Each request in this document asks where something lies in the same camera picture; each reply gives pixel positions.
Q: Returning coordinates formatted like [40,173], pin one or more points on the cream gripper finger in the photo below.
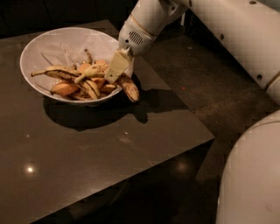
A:
[119,63]

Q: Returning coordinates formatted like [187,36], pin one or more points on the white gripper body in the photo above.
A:
[135,38]

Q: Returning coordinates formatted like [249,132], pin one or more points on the spotted yellow banana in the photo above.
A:
[98,70]

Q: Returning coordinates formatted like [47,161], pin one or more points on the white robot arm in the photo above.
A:
[202,73]

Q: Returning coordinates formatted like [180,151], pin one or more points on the white bowl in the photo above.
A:
[44,51]

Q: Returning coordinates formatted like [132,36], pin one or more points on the dark bruised banana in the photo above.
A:
[73,76]

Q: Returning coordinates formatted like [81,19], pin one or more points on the orange fruit piece centre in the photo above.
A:
[99,81]

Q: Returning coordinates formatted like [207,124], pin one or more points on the orange fruit piece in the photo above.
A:
[99,81]
[63,89]

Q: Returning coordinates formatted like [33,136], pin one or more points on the white paper liner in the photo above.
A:
[94,48]

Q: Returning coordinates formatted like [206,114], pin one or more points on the orange fruit piece left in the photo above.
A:
[63,89]

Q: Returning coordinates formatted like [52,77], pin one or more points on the dark base cabinets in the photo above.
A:
[18,17]

